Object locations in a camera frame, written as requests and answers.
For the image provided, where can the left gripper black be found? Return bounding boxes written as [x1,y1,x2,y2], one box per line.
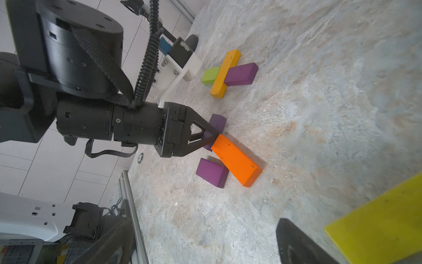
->
[57,99,220,158]

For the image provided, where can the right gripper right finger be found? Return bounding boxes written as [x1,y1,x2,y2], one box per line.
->
[276,218,338,264]

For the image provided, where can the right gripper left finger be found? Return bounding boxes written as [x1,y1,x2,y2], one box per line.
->
[73,217,135,264]

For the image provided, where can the purple block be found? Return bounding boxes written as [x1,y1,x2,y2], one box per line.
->
[224,63,258,86]
[196,158,229,189]
[202,113,227,152]

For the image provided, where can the orange block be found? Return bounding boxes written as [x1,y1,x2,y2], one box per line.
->
[212,134,263,188]

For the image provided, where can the lime green block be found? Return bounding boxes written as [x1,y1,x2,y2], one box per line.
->
[201,67,220,85]

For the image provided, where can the amber yellow long block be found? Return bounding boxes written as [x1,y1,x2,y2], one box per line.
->
[210,49,241,99]

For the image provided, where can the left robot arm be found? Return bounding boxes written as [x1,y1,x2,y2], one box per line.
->
[1,1,219,158]

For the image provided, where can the yellow block upper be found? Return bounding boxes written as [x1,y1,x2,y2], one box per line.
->
[324,174,422,264]

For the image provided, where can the aluminium rail frame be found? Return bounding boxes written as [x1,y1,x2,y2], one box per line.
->
[108,170,149,264]

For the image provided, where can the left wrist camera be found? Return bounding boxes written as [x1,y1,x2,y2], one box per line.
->
[152,37,203,109]

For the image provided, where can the left camera cable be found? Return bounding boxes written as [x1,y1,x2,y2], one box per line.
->
[131,0,164,106]

